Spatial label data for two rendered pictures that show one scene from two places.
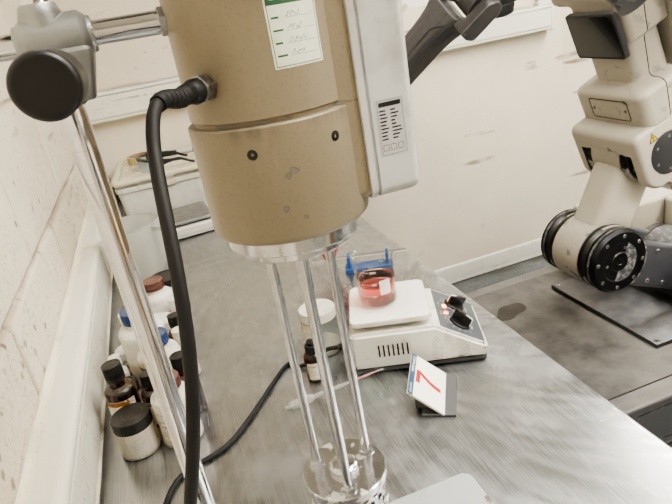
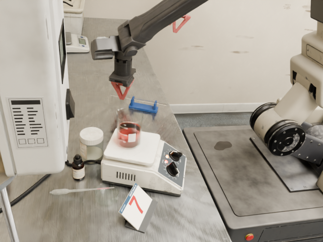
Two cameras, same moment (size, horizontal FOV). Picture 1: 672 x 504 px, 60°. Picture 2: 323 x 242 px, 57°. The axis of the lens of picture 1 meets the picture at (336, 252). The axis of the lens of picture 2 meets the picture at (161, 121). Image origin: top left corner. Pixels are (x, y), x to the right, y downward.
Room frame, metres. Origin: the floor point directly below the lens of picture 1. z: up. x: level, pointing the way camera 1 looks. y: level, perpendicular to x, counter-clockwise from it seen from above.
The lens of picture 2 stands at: (0.21, -0.11, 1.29)
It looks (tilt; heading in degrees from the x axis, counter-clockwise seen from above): 33 degrees down; 359
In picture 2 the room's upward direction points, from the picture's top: 7 degrees clockwise
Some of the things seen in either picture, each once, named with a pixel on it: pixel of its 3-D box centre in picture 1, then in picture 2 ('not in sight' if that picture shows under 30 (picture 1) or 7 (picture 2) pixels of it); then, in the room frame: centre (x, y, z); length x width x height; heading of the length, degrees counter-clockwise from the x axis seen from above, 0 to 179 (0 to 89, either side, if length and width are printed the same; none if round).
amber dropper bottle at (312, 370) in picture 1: (313, 358); (78, 165); (0.75, 0.06, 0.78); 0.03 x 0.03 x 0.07
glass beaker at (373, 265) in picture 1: (373, 278); (128, 128); (0.79, -0.05, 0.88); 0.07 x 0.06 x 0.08; 63
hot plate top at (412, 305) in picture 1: (387, 302); (133, 145); (0.79, -0.07, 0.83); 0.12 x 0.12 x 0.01; 85
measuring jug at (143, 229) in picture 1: (144, 253); not in sight; (1.23, 0.43, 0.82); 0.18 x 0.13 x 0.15; 60
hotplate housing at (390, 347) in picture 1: (407, 324); (142, 160); (0.79, -0.09, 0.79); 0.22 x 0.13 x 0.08; 85
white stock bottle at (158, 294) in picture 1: (159, 306); not in sight; (0.98, 0.34, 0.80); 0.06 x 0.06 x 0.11
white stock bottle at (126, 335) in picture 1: (146, 343); not in sight; (0.83, 0.33, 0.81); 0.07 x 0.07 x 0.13
